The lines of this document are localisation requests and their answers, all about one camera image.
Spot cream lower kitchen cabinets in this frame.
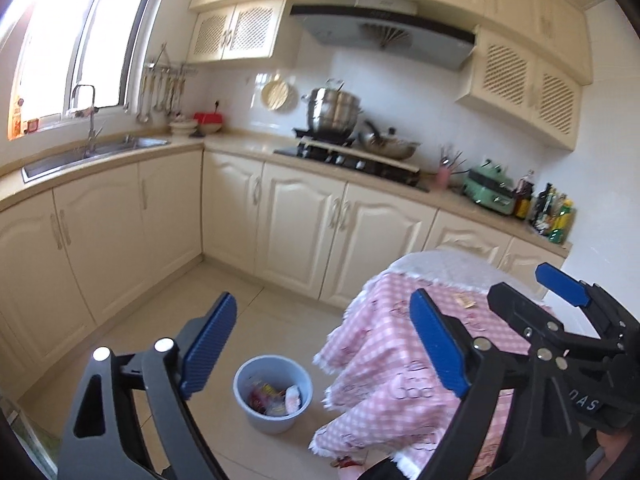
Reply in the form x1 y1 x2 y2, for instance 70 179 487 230
1 134 570 398

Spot steel wok pan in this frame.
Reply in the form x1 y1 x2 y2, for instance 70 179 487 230
358 120 420 160

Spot pink utensil holder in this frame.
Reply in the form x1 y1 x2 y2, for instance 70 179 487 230
435 144 466 191

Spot pink checkered tablecloth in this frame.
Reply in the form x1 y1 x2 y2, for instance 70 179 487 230
309 249 538 479

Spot steel stock pot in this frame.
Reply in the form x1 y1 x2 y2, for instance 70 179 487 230
300 78 361 136

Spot steel kitchen sink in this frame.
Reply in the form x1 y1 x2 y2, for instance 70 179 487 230
21 136 169 183

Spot green electric cooker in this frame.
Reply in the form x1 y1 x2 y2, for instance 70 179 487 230
462 158 515 216

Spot dark glass bottle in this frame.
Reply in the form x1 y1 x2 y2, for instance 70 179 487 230
528 182 553 230

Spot red container on counter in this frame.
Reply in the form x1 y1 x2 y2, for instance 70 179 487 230
193 112 224 136

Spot range hood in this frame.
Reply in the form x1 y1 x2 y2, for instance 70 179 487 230
290 4 475 72

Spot cream upper cabinets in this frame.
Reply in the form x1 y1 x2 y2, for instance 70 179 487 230
188 0 592 151

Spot black gas stove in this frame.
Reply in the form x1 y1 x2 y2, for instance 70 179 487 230
273 129 422 188

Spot light blue trash bin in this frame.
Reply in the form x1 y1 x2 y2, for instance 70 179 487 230
232 354 314 434

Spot chrome faucet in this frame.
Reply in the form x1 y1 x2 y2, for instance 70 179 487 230
72 84 102 156

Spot person right hand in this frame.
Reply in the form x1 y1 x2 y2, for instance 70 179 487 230
589 429 632 480

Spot dark soy sauce bottle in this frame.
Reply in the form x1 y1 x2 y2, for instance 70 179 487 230
513 170 535 220

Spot clear plastic bag red print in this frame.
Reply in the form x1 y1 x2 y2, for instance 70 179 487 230
284 385 302 415

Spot green yellow bottle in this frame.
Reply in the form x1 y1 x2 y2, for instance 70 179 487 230
548 198 574 245

